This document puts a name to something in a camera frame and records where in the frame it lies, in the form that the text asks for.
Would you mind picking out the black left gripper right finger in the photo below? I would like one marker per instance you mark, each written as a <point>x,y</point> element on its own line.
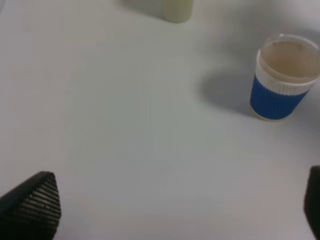
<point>312,201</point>

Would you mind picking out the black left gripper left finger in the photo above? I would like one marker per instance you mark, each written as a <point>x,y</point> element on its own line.
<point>31,210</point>

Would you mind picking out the blue sleeved paper cup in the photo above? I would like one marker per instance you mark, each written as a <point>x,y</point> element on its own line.
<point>287,67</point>

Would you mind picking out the pale green plastic cup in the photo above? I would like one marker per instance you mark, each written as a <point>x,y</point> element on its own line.
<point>177,11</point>

